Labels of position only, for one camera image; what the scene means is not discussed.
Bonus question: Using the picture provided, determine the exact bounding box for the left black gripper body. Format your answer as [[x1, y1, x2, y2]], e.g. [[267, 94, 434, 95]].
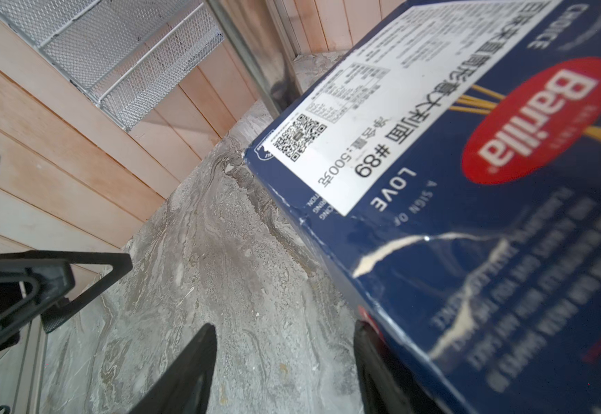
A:
[[0, 258, 76, 351]]

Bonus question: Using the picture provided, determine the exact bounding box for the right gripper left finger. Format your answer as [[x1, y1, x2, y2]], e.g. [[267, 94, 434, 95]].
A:
[[131, 324, 218, 414]]

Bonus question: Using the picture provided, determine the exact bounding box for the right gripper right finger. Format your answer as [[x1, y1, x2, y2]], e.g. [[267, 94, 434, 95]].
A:
[[354, 320, 442, 414]]

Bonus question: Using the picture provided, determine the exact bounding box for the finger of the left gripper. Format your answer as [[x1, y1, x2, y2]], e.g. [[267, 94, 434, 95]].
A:
[[24, 250, 133, 334]]

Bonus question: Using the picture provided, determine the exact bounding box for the wide blue Barilla pasta box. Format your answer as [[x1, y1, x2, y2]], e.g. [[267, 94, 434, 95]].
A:
[[244, 1, 601, 413]]

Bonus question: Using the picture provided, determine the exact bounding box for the white two-tier shelf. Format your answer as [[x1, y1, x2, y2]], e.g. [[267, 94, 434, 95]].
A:
[[207, 0, 303, 118]]

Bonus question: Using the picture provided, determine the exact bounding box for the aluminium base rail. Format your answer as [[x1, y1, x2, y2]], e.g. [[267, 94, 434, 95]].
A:
[[0, 317, 47, 413]]

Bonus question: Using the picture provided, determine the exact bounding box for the white wire mesh rack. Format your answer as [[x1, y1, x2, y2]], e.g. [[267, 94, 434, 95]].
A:
[[0, 0, 224, 131]]

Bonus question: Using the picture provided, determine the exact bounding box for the aluminium wall frame rail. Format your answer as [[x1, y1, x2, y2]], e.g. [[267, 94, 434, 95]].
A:
[[267, 0, 311, 60]]

